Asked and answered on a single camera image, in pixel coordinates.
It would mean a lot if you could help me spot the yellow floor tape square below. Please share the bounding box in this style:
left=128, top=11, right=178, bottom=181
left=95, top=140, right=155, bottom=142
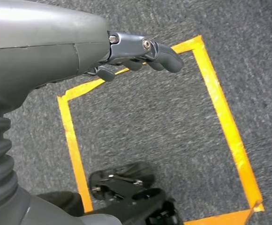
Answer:
left=57, top=35, right=265, bottom=225

